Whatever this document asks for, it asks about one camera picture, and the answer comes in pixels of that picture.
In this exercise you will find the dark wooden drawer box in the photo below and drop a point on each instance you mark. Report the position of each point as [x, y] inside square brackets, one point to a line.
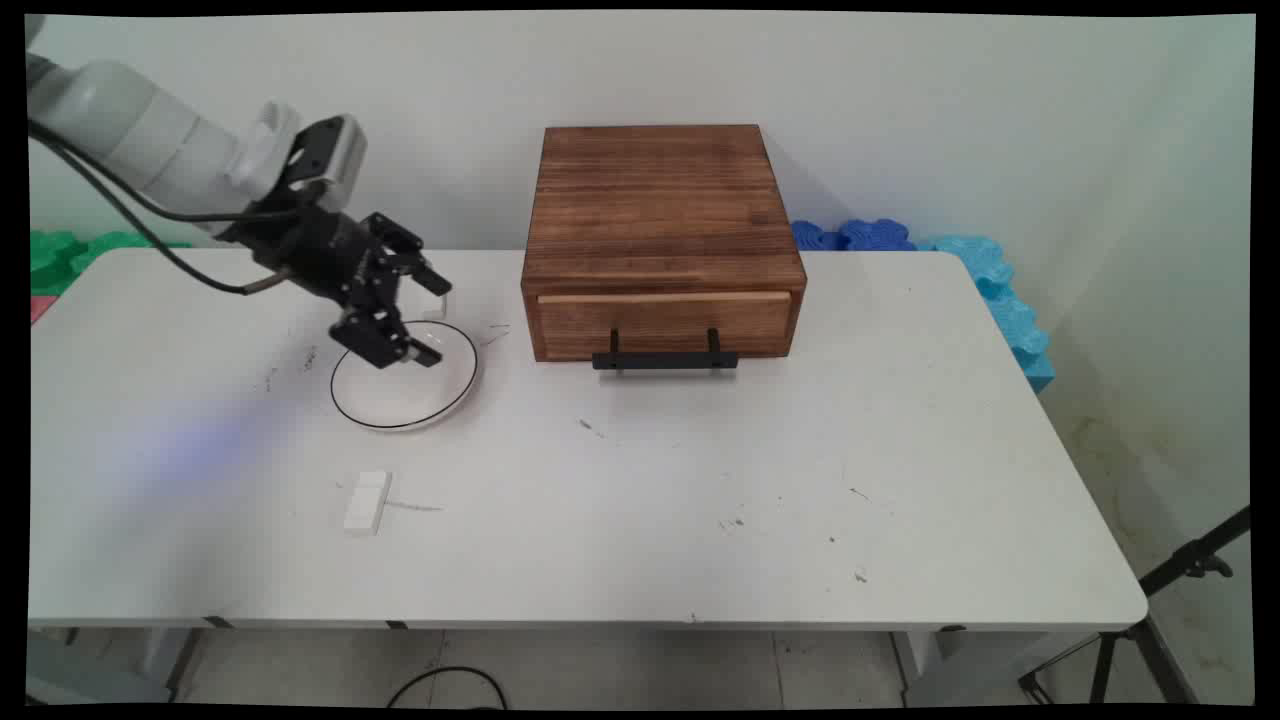
[655, 200]

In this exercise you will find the small white rectangular block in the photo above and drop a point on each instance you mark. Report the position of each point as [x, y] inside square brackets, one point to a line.
[366, 502]

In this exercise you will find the green foam mat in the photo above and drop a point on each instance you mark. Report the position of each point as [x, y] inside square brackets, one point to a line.
[65, 255]

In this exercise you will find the light blue foam mat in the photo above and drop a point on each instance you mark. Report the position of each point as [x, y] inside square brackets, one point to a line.
[1010, 310]

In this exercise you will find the black tripod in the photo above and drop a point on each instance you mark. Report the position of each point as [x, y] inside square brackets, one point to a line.
[1150, 620]

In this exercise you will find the white plate with black rim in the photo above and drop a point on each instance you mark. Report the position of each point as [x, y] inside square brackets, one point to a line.
[400, 395]

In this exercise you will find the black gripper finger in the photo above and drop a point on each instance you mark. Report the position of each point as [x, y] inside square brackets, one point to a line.
[408, 255]
[375, 335]

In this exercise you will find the pink foam mat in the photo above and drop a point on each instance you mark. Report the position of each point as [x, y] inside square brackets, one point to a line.
[40, 308]

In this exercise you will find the light wooden drawer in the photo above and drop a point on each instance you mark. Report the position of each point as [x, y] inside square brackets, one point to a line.
[660, 318]

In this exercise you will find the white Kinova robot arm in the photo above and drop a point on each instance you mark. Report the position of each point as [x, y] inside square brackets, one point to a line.
[130, 130]

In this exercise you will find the dark blue foam mat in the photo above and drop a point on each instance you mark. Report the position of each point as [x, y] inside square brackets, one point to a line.
[860, 236]

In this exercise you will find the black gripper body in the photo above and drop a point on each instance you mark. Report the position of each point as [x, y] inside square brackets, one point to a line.
[310, 250]

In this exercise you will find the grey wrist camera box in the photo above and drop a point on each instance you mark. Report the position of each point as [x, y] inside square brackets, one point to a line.
[345, 160]

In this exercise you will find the grey table leg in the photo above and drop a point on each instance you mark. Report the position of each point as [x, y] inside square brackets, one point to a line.
[182, 660]
[915, 655]

